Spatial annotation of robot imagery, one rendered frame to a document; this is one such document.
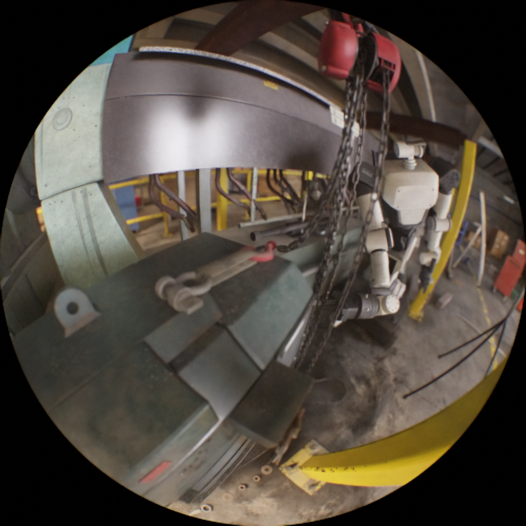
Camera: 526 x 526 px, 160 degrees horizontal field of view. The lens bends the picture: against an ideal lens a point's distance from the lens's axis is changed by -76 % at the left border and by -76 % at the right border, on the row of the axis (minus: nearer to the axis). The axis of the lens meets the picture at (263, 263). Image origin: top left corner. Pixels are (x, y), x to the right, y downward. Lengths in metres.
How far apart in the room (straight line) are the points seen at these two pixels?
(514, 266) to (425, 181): 4.16
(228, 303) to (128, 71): 0.75
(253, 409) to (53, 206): 0.77
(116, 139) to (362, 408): 1.62
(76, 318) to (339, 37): 0.63
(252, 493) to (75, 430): 0.91
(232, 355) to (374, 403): 1.12
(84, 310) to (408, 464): 0.53
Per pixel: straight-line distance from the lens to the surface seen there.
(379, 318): 1.48
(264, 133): 0.85
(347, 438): 1.18
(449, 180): 0.97
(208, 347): 0.27
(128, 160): 0.65
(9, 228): 1.07
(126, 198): 3.23
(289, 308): 0.38
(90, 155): 0.71
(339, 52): 0.43
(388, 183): 0.82
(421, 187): 0.84
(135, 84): 0.72
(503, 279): 4.88
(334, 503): 1.18
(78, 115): 0.75
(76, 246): 0.77
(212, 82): 0.79
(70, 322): 0.33
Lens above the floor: 1.06
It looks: 31 degrees down
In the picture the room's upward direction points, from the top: 4 degrees clockwise
